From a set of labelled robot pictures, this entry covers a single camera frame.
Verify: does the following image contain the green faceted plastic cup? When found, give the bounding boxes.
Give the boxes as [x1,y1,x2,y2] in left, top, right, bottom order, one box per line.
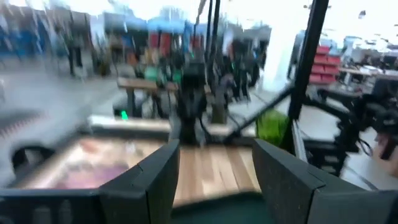
[255,109,289,147]

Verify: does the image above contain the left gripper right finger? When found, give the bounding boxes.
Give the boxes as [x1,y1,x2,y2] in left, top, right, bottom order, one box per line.
[252,139,388,224]

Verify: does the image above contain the person's hand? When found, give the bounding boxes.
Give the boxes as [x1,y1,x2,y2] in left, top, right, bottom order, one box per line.
[372,133,398,178]

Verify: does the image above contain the black aluminium frame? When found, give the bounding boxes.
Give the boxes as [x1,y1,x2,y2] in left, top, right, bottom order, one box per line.
[198,0,330,156]

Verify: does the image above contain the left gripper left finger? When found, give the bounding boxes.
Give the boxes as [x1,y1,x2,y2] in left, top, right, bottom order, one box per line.
[99,139,180,224]

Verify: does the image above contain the stack of red bins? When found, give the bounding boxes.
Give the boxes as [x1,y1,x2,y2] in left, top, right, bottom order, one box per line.
[309,45,341,85]

